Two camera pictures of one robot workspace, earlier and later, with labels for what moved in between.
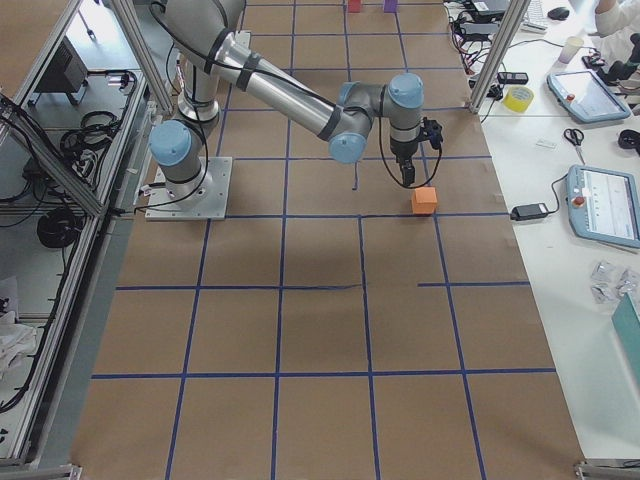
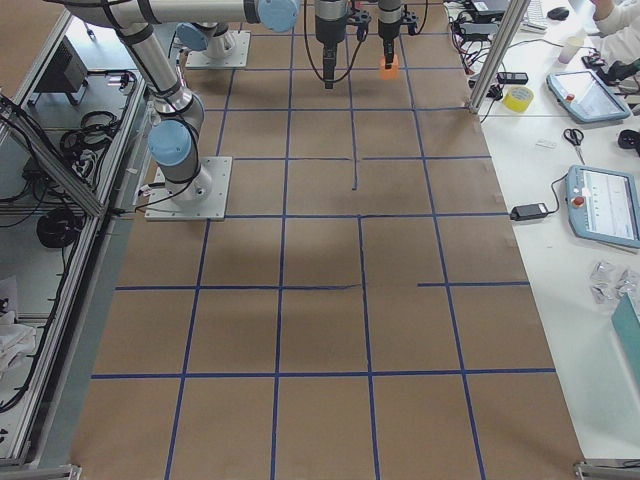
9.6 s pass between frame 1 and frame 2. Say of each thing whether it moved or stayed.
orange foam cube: moved
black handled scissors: stayed
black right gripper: moved
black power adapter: stayed
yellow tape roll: stayed
